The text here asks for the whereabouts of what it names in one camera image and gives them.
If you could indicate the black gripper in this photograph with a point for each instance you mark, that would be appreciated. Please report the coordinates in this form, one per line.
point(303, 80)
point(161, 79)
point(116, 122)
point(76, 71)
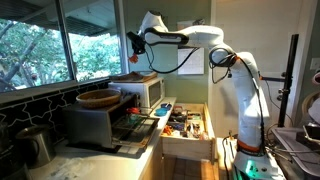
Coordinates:
point(137, 41)

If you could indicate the orange plastic object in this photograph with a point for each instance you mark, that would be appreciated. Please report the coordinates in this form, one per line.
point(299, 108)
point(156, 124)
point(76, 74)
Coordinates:
point(133, 59)

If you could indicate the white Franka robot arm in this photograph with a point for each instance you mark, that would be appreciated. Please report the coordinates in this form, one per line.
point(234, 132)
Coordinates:
point(200, 35)

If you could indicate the wooden tray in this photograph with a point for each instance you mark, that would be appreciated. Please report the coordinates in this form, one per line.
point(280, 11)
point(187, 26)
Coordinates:
point(133, 78)

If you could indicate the white microwave oven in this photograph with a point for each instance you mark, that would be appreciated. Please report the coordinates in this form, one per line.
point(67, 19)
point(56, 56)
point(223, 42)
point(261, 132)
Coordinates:
point(136, 91)

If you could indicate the red plastic object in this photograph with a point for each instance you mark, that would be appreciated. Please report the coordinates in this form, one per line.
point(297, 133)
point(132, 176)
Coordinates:
point(133, 110)

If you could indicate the green plastic object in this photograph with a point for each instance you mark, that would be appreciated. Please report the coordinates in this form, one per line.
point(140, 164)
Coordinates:
point(134, 117)

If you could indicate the toaster oven glass door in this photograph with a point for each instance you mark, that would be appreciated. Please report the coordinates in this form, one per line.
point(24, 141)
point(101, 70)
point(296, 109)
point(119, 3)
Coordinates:
point(146, 133)

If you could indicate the silver toaster oven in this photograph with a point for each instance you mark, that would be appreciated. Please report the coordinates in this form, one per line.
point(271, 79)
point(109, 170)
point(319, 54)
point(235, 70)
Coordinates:
point(86, 123)

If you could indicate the woven wicker basket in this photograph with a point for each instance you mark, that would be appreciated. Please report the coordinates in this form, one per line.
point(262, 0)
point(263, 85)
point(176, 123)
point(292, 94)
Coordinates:
point(98, 98)

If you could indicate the light blue bowl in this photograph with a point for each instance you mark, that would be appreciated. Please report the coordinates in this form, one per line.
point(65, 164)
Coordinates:
point(161, 112)

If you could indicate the orange drawer item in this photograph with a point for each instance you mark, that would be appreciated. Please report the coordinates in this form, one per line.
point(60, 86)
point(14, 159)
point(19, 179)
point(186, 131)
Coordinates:
point(167, 130)

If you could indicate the open wooden drawer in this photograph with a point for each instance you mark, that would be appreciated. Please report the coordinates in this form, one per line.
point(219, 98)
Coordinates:
point(186, 146)

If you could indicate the metal kettle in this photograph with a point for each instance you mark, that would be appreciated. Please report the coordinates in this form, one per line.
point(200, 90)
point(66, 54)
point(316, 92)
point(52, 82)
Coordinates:
point(35, 145)

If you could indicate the person in white shirt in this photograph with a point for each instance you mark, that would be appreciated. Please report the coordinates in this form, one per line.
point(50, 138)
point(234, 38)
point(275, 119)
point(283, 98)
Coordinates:
point(313, 100)

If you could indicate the grey side table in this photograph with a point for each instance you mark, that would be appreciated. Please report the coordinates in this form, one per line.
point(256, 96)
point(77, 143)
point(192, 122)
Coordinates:
point(293, 156)

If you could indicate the dark device on table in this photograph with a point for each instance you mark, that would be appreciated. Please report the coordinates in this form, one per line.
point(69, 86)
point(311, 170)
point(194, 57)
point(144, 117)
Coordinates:
point(311, 133)

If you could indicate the wall calendar with landscape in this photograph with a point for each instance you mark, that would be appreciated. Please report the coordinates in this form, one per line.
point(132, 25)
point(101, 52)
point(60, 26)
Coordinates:
point(191, 63)

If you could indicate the window frame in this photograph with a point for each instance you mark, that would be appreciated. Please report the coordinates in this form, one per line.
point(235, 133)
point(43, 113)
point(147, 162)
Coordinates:
point(65, 40)

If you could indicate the black camera stand pole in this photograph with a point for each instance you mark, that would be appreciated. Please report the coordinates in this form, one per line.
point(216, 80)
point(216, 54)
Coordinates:
point(289, 73)

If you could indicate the white wall switch plate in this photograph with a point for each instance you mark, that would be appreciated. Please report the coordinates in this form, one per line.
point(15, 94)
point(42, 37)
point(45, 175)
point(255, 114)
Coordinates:
point(315, 63)

